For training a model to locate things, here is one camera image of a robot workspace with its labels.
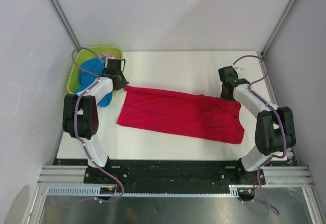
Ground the grey slotted cable duct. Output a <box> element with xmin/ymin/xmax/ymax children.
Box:
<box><xmin>44</xmin><ymin>185</ymin><xmax>255</xmax><ymax>197</ymax></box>

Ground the lime green plastic bin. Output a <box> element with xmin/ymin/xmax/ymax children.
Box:
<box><xmin>67</xmin><ymin>46</ymin><xmax>123</xmax><ymax>94</ymax></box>

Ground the right aluminium side rail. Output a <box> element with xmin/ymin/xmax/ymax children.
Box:
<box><xmin>254</xmin><ymin>51</ymin><xmax>294</xmax><ymax>160</ymax></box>

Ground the right aluminium frame post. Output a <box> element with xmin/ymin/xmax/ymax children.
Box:
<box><xmin>261</xmin><ymin>0</ymin><xmax>299</xmax><ymax>57</ymax></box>

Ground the beige pink t shirt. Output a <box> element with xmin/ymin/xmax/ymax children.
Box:
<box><xmin>98</xmin><ymin>51</ymin><xmax>122</xmax><ymax>61</ymax></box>

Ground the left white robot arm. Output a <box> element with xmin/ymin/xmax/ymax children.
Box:
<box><xmin>63</xmin><ymin>58</ymin><xmax>129</xmax><ymax>183</ymax></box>

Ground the left aluminium frame post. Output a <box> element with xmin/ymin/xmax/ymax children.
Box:
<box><xmin>48</xmin><ymin>0</ymin><xmax>81</xmax><ymax>51</ymax></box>

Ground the blue t shirt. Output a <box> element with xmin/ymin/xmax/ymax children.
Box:
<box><xmin>74</xmin><ymin>58</ymin><xmax>113</xmax><ymax>107</ymax></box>

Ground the aluminium frame post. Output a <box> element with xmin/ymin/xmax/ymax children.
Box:
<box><xmin>261</xmin><ymin>0</ymin><xmax>299</xmax><ymax>57</ymax></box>
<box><xmin>48</xmin><ymin>0</ymin><xmax>81</xmax><ymax>51</ymax></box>

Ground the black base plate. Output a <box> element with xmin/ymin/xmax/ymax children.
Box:
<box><xmin>84</xmin><ymin>159</ymin><xmax>265</xmax><ymax>186</ymax></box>

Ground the aluminium front rail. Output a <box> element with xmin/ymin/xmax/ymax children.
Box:
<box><xmin>38</xmin><ymin>165</ymin><xmax>315</xmax><ymax>187</ymax></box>

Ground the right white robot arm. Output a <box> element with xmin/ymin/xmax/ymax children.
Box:
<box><xmin>219</xmin><ymin>66</ymin><xmax>296</xmax><ymax>184</ymax></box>

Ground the red t shirt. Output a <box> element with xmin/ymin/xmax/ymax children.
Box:
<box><xmin>117</xmin><ymin>86</ymin><xmax>245</xmax><ymax>145</ymax></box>

